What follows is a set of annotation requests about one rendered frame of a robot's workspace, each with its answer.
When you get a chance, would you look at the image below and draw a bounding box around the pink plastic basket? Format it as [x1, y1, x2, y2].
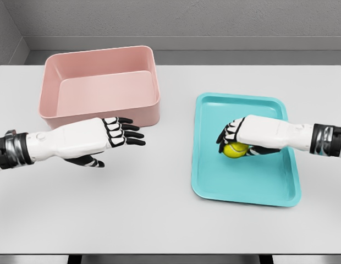
[38, 45, 161, 130]

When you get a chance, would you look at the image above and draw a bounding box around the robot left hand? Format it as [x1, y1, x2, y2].
[52, 117, 146, 168]

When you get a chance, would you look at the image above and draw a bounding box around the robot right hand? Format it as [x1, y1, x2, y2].
[216, 114, 287, 157]

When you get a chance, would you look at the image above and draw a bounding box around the yellow tennis ball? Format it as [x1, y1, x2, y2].
[223, 141, 250, 159]

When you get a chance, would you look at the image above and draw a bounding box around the blue plastic tray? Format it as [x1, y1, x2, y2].
[191, 92, 301, 207]

